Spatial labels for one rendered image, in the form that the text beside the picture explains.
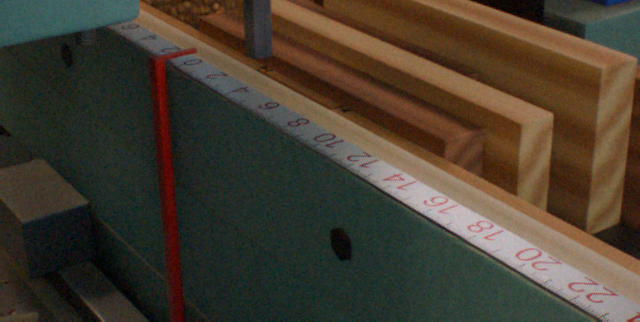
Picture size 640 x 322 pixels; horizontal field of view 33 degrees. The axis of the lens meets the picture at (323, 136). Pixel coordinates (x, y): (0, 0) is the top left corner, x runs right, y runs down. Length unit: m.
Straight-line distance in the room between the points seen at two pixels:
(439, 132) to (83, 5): 0.14
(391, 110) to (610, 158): 0.09
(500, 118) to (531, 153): 0.02
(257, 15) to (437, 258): 0.18
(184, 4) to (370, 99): 0.27
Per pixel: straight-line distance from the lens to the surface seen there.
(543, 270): 0.30
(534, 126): 0.40
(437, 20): 0.47
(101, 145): 0.55
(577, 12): 0.51
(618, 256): 0.34
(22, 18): 0.35
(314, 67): 0.47
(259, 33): 0.47
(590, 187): 0.42
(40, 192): 0.60
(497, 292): 0.31
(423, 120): 0.41
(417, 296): 0.34
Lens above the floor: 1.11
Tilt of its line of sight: 24 degrees down
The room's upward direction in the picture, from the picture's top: 1 degrees counter-clockwise
